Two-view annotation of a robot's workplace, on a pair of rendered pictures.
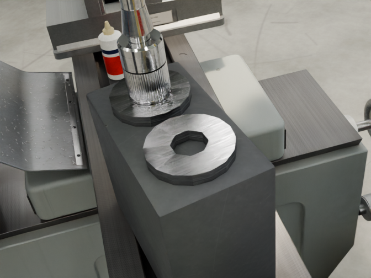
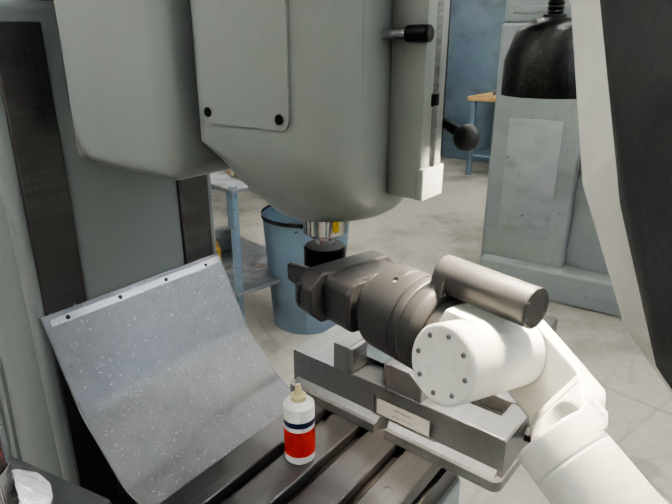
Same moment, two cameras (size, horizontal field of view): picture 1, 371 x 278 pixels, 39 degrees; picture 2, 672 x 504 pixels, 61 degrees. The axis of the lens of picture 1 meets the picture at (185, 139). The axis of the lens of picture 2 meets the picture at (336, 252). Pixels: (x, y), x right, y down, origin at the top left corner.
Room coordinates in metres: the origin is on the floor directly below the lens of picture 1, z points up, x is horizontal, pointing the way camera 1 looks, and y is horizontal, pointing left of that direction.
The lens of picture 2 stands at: (0.43, -0.37, 1.48)
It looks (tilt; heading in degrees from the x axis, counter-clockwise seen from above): 20 degrees down; 46
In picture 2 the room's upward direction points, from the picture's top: straight up
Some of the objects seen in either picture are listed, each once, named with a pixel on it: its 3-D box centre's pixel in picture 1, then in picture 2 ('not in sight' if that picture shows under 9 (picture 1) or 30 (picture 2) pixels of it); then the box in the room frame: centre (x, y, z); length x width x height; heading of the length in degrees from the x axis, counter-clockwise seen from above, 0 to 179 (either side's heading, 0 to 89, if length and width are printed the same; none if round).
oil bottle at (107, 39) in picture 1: (112, 48); (299, 420); (0.83, 0.10, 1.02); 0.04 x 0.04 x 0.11
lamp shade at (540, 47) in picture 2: not in sight; (550, 55); (0.90, -0.14, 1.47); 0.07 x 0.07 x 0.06
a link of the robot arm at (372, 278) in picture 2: not in sight; (378, 301); (0.84, -0.02, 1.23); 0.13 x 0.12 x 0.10; 174
